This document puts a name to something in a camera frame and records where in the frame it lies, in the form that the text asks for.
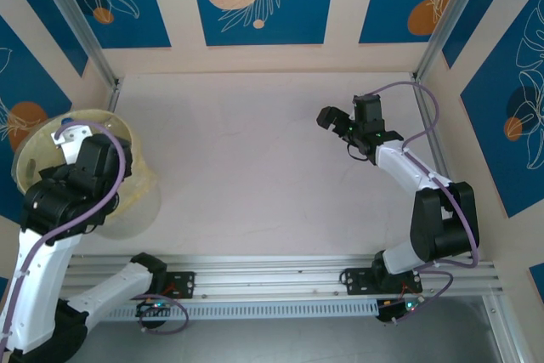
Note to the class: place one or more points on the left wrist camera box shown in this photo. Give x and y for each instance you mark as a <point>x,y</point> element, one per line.
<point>70,142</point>

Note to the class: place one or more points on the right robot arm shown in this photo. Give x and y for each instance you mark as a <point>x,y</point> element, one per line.
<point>395,163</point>

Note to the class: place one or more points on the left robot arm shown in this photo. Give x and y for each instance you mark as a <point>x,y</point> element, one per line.
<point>55,261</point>

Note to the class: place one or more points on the yellow plastic bin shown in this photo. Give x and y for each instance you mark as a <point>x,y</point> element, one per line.
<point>38,148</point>

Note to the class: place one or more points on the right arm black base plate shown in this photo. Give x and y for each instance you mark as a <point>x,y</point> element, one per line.
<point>357,280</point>

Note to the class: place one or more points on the aluminium frame bar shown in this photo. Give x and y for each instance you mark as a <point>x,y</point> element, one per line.
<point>501,329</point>

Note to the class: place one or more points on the aluminium frame post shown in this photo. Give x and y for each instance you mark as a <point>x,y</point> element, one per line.
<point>74,18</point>
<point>450,18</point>

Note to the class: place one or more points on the aluminium mounting rail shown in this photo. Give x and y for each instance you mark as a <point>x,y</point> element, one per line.
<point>272,273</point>

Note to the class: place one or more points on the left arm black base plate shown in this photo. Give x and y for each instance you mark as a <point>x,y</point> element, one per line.
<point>183,284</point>

